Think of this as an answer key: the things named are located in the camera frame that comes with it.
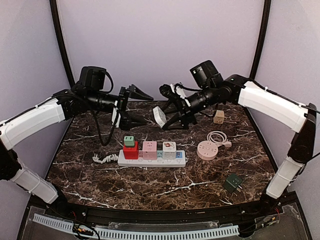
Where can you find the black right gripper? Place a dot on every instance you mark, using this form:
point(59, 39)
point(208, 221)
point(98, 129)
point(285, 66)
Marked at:
point(185, 110)

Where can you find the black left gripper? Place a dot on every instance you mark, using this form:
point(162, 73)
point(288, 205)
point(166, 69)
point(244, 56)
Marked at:
point(104, 100)

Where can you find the small white adapter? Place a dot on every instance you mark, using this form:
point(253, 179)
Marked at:
point(159, 116)

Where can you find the white cube tiger adapter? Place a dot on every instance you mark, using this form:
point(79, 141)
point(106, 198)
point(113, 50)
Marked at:
point(169, 150)

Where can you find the mint green usb charger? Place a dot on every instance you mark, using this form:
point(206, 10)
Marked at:
point(129, 141)

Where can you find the pink cube socket adapter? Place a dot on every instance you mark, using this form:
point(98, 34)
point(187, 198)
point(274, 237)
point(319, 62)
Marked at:
point(149, 150)

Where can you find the red cube socket adapter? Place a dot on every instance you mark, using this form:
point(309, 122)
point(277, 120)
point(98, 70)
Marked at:
point(131, 150)

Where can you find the white power strip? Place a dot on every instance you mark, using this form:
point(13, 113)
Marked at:
point(179, 162)

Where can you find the pink round socket hub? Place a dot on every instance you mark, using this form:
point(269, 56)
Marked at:
point(207, 150)

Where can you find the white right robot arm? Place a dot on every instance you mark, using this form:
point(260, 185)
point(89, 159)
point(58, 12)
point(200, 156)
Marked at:
point(180, 110)

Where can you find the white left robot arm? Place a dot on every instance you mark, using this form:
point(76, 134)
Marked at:
point(61, 106)

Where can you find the beige cube adapter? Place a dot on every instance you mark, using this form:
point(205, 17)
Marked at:
point(219, 117)

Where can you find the dark green cube adapter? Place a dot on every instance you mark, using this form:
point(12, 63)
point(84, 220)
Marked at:
point(232, 182)

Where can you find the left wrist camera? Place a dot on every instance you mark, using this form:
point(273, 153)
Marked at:
point(120, 105)

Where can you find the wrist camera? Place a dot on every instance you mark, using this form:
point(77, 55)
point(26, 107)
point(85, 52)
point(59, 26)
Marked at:
point(174, 94)
point(120, 105)

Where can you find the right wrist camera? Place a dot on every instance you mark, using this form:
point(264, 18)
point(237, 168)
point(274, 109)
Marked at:
point(174, 94)

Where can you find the black front frame rail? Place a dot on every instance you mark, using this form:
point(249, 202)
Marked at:
point(242, 213)

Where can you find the black corner frame post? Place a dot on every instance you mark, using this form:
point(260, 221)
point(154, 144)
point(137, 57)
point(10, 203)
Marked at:
point(60, 41)

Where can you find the light blue cable duct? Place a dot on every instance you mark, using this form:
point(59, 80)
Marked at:
point(125, 231)

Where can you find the black right corner post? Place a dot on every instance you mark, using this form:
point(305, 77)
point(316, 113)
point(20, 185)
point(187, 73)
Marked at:
point(261, 38)

